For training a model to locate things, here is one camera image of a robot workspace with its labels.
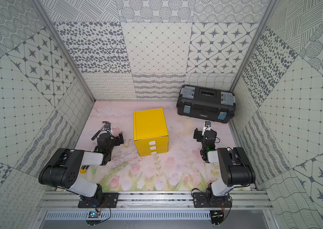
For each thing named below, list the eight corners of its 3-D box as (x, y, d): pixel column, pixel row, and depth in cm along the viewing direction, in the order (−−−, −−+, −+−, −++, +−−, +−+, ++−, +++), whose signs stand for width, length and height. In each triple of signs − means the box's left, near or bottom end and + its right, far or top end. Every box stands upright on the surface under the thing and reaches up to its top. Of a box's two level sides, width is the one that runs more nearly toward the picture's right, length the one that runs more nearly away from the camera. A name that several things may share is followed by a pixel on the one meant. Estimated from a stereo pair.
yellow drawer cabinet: (139, 159, 90) (133, 142, 73) (138, 131, 104) (133, 111, 86) (168, 155, 92) (168, 137, 74) (163, 128, 106) (163, 108, 88)
